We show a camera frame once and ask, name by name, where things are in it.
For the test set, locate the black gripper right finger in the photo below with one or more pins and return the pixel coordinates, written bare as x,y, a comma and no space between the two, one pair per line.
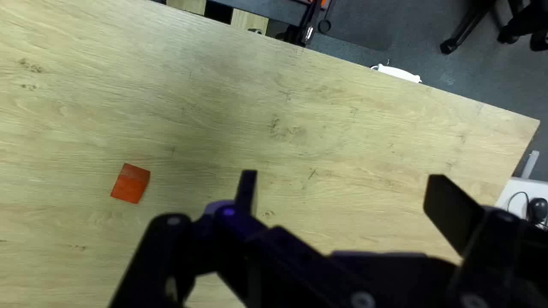
450,210

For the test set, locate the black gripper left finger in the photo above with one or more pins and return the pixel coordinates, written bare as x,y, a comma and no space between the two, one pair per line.
245,192

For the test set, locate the orange cube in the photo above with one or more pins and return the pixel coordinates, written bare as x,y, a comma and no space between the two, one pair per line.
130,183

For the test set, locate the white object at table edge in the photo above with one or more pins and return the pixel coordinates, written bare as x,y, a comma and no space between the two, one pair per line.
397,72

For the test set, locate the black orange clamp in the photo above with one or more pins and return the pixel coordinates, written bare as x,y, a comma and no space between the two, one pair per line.
303,31

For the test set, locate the black chair base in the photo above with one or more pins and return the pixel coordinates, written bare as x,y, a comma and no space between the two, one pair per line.
512,19

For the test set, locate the white box with cable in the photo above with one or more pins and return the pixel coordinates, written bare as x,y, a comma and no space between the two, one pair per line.
526,197

